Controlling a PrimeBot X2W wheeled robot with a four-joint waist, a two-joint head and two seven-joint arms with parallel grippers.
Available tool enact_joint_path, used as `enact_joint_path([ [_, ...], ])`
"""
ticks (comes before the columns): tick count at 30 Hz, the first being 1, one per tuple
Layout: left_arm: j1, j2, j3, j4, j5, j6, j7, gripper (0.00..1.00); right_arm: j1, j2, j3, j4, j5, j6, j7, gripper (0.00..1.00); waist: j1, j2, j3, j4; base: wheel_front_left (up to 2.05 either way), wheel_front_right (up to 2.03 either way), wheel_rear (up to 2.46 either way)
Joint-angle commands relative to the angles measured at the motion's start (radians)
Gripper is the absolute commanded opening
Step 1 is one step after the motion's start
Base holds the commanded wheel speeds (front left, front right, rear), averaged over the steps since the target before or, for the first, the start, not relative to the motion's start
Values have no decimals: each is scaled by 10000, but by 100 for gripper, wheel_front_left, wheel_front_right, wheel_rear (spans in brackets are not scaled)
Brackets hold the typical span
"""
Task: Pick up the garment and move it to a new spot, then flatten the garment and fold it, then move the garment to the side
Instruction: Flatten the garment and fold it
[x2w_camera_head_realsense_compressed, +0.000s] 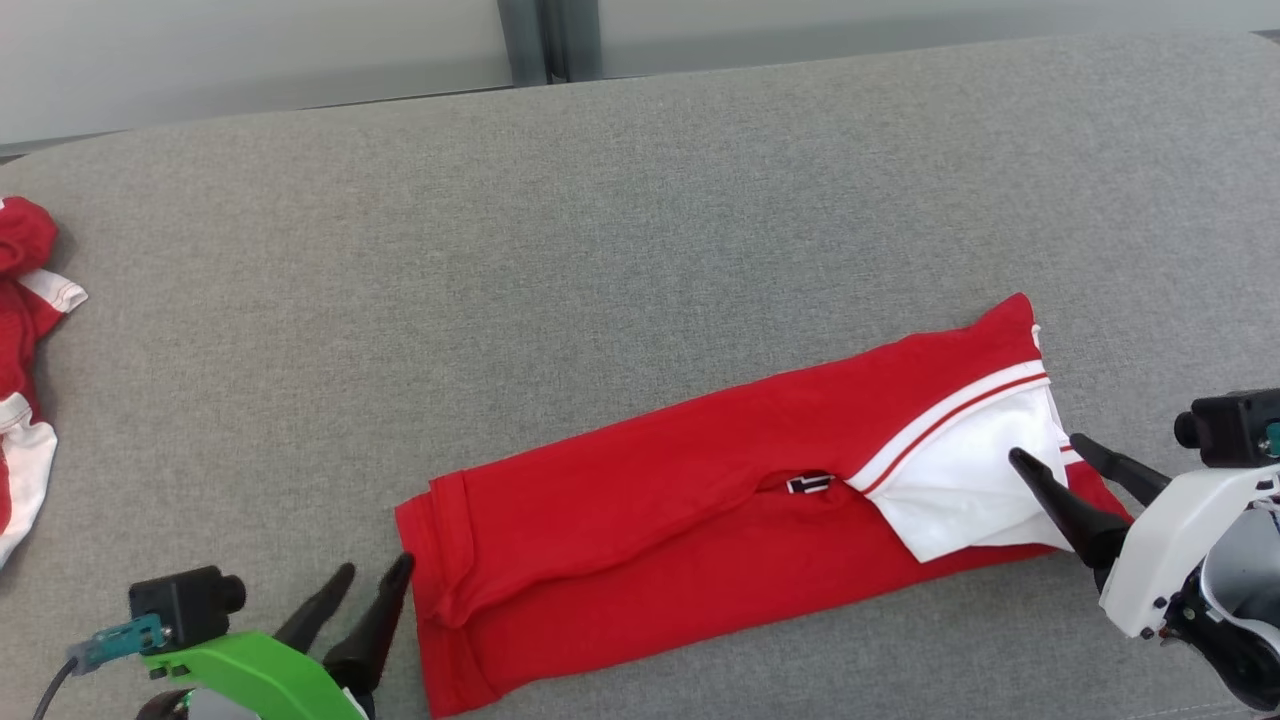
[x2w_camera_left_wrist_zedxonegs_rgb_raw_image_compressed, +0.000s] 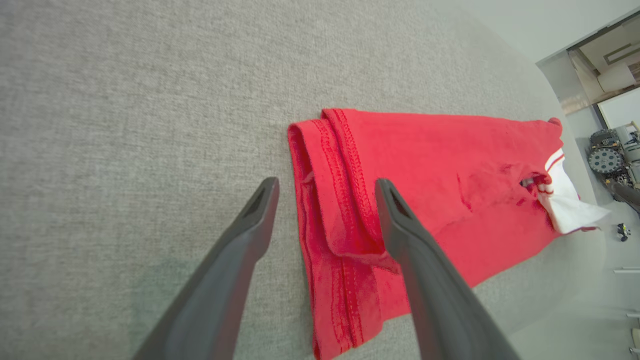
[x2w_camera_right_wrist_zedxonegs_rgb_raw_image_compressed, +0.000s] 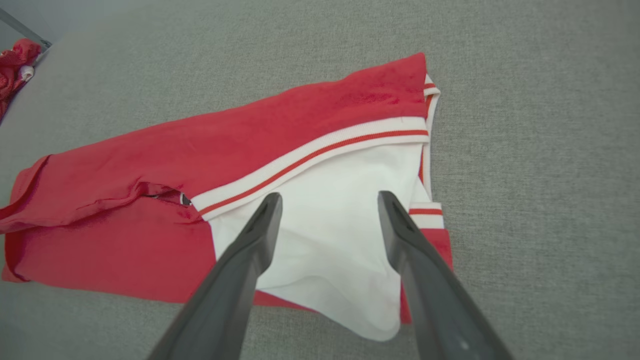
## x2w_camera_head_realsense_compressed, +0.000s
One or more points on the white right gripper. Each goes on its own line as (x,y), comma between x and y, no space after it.
(1170,550)

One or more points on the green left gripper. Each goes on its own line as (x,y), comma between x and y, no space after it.
(260,675)

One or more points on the long red white-panelled garment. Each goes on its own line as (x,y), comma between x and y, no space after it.
(650,500)

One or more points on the red white-banded Bulls shorts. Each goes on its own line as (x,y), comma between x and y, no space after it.
(20,330)

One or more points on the grey fabric sofa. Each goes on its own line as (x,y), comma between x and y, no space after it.
(640,250)

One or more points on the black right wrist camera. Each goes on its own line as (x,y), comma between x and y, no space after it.
(1230,425)

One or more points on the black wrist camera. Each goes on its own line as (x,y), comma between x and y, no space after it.
(1230,425)
(180,605)

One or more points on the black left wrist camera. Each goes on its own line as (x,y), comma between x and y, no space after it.
(180,605)

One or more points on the teal right camera connector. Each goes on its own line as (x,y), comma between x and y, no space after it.
(1274,438)

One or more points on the teal camera connector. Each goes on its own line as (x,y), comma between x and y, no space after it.
(1274,438)
(120,642)

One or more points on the teal left camera connector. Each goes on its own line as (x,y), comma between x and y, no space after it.
(120,642)

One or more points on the grey partition post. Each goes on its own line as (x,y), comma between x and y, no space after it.
(575,38)
(522,40)

